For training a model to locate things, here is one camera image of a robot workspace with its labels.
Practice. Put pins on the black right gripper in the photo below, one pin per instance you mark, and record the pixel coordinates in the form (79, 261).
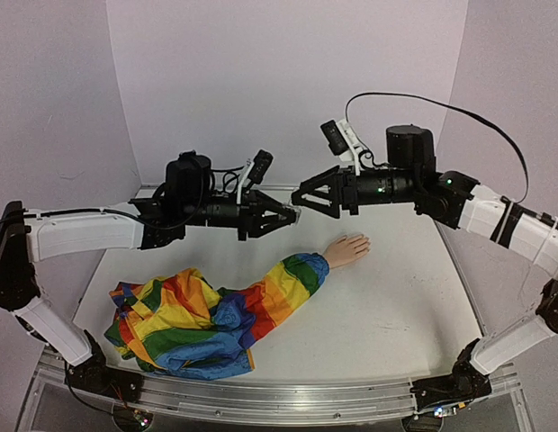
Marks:
(349, 192)

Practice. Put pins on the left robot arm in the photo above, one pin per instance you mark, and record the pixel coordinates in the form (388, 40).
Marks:
(49, 257)

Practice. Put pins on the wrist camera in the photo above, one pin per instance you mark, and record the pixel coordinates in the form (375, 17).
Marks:
(343, 143)
(253, 173)

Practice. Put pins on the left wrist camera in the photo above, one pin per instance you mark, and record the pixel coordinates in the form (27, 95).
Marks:
(253, 173)

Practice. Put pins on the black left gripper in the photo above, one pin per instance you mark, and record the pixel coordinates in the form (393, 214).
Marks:
(251, 213)

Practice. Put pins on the rainbow striped jacket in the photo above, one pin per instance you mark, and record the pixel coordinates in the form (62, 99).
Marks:
(180, 326)

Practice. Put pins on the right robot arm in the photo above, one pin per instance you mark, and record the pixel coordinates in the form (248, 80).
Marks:
(457, 201)

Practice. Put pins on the aluminium front rail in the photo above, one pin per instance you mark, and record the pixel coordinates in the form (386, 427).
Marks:
(304, 405)

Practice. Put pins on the mannequin hand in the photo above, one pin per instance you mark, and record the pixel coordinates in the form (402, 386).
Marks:
(346, 250)

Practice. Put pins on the clear nail polish bottle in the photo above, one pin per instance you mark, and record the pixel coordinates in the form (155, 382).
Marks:
(291, 213)

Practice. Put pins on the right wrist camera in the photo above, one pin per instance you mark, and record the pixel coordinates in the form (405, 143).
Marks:
(343, 143)

